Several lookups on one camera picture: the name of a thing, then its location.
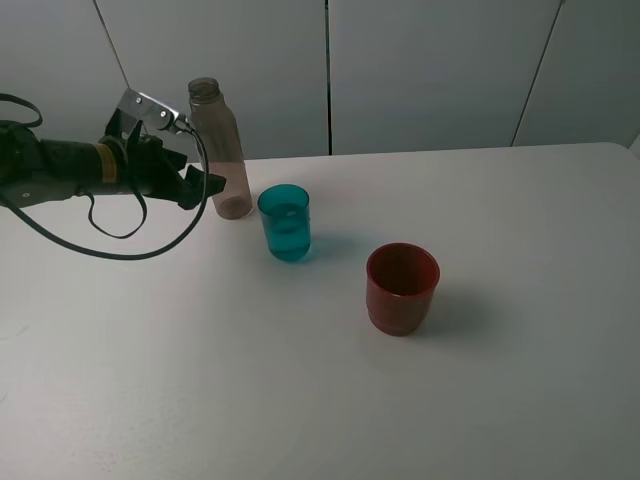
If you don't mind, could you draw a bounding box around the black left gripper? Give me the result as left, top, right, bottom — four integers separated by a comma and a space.
102, 109, 226, 210

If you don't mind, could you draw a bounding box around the clear brownish plastic bottle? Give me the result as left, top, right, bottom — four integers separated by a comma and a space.
188, 77, 253, 220

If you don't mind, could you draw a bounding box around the teal translucent plastic cup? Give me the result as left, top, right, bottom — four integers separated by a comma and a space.
257, 184, 311, 262

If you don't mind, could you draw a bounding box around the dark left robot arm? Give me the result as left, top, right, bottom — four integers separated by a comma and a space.
1, 111, 226, 210

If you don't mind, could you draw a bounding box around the red plastic cup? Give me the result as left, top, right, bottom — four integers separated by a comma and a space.
366, 242, 440, 337

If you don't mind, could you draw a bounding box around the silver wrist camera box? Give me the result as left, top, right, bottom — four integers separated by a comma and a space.
117, 89, 191, 134

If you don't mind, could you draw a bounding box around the black camera cable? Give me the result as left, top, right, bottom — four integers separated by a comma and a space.
0, 127, 209, 261

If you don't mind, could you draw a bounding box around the thin black loop cable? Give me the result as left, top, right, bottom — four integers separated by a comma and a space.
0, 93, 149, 240

